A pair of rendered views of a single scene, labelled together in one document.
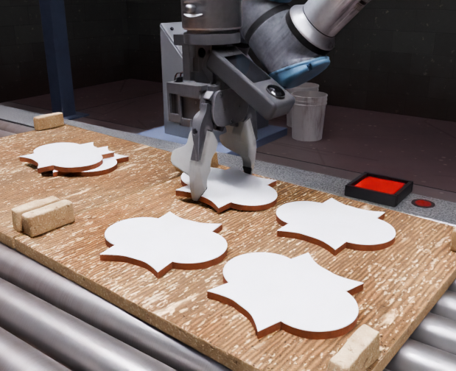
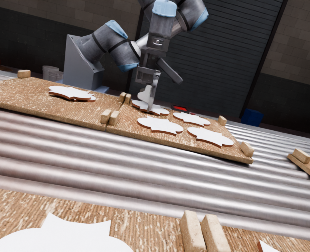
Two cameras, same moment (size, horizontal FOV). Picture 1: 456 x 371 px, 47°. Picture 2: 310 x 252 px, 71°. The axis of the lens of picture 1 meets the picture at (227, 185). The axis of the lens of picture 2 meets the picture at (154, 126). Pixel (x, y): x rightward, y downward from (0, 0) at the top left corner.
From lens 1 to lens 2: 0.51 m
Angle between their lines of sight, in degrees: 40
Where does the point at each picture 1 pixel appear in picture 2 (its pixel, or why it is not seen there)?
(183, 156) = (143, 95)
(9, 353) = (165, 163)
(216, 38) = (163, 54)
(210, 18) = (164, 47)
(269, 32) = (122, 49)
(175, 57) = (74, 51)
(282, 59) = (127, 61)
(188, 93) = (148, 72)
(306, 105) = (56, 77)
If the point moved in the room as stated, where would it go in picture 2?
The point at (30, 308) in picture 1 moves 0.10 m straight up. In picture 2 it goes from (147, 150) to (156, 112)
